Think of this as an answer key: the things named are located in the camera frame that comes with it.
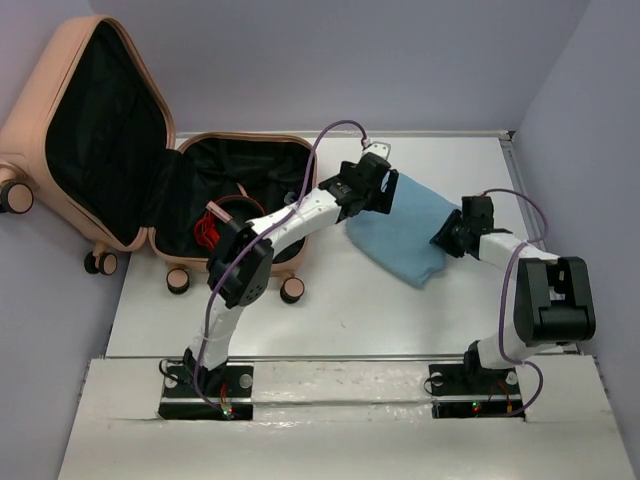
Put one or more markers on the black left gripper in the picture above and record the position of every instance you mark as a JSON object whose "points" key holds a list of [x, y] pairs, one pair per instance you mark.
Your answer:
{"points": [[382, 201]]}

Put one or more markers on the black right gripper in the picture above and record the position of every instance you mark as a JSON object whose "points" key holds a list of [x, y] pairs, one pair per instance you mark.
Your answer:
{"points": [[444, 237]]}

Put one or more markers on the light blue cloth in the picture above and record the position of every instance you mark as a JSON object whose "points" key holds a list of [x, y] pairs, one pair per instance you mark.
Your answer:
{"points": [[399, 242]]}

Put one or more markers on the red black headphones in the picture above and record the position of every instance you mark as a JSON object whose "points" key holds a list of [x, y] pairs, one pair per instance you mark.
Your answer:
{"points": [[239, 206]]}

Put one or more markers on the pink hard-shell suitcase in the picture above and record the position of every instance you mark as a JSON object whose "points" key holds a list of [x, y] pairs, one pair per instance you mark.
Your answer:
{"points": [[92, 138]]}

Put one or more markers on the pink white stick tube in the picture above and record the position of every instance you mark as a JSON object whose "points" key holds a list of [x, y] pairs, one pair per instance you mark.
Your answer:
{"points": [[215, 213]]}

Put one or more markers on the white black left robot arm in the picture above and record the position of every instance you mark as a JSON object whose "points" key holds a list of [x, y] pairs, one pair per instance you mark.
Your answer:
{"points": [[240, 268]]}

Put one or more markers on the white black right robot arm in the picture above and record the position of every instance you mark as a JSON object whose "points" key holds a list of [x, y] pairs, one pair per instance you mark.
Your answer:
{"points": [[501, 350]]}

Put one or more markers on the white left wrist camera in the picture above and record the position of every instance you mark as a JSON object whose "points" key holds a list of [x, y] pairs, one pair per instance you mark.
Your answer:
{"points": [[377, 148]]}

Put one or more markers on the aluminium table edge rail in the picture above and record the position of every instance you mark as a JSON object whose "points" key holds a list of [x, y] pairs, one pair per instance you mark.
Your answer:
{"points": [[535, 240]]}

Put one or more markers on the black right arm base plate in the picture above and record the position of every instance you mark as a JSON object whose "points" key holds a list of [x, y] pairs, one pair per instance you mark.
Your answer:
{"points": [[458, 394]]}

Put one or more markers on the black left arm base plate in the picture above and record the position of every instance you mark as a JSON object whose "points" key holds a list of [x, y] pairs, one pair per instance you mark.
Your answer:
{"points": [[226, 398]]}

